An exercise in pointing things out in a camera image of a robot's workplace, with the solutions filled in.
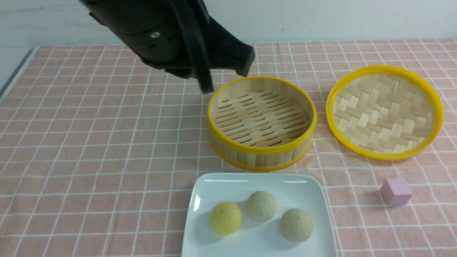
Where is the white steamed bun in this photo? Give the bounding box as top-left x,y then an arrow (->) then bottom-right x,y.
280,208 -> 314,243
246,191 -> 277,222

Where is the yellow steamed bun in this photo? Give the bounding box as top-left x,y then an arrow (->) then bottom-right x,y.
209,201 -> 243,235

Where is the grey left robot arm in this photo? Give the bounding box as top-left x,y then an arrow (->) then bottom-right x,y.
81,0 -> 256,79

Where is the white square plate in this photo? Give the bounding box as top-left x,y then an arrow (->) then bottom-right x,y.
181,172 -> 338,257

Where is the bamboo steamer basket yellow rim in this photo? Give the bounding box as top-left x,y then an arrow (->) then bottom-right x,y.
207,76 -> 318,172

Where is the pink checkered tablecloth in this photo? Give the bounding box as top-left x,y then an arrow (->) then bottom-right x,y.
0,39 -> 456,257

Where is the woven bamboo steamer lid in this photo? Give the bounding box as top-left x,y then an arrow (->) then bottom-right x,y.
326,65 -> 444,161

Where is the pink cube block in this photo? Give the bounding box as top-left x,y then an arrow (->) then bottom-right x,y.
379,177 -> 412,207

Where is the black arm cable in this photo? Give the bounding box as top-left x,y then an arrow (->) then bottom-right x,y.
171,0 -> 215,94

